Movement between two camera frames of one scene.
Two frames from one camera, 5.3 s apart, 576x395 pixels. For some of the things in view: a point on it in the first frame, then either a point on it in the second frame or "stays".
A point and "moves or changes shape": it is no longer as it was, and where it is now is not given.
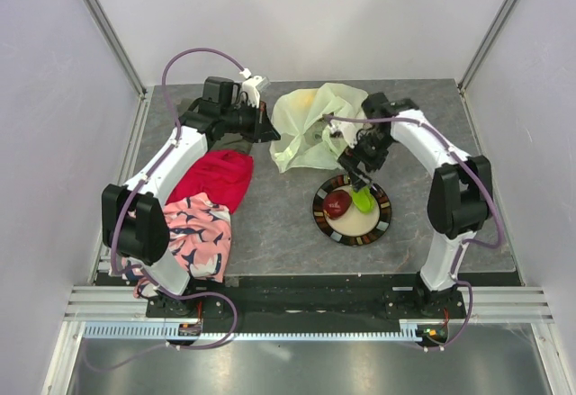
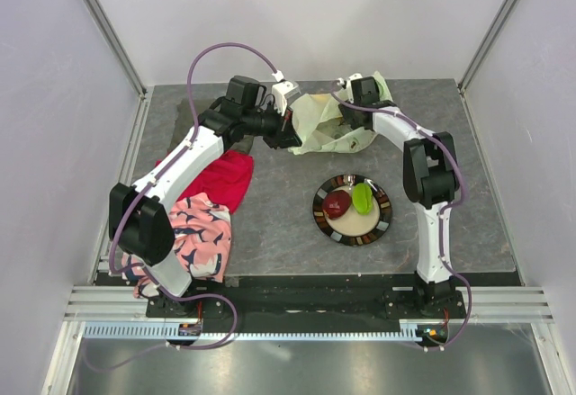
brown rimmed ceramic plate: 355,228 stays
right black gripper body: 371,148 → 348,113
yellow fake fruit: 302,99 → 321,98
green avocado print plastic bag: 301,136 moves or changes shape
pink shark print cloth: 200,232 stays
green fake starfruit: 364,200 stays
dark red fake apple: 336,203 stays
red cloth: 225,175 stays
